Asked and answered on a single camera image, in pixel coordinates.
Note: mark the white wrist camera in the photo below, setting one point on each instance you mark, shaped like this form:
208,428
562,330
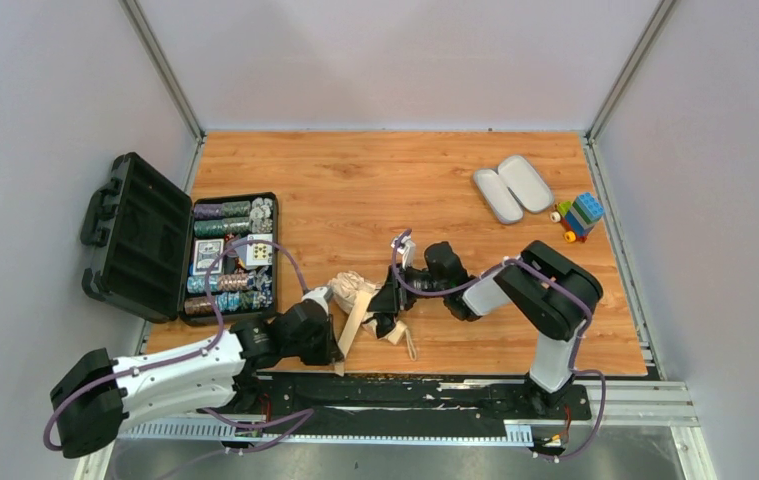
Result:
321,295
404,251

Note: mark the grey glasses case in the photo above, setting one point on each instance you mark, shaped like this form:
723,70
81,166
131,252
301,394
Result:
513,188

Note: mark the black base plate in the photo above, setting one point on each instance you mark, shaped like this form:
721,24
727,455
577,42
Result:
397,406

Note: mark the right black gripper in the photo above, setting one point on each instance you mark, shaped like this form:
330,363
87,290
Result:
393,291

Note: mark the black poker chip case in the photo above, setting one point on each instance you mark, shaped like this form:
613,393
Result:
156,252

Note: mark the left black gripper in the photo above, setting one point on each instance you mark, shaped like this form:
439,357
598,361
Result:
336,337

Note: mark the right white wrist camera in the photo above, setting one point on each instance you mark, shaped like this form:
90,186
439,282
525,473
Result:
404,251

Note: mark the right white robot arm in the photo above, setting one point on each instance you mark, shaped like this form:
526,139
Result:
556,295

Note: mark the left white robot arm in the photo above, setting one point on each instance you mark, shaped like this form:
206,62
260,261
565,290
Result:
101,396

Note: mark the aluminium frame rail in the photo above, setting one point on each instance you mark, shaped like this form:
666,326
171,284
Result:
614,403

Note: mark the colourful toy block car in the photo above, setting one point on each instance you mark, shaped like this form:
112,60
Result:
578,217

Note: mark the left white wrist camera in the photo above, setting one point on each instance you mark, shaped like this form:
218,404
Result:
321,295

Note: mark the beige folding umbrella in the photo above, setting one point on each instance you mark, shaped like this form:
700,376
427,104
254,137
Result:
359,299

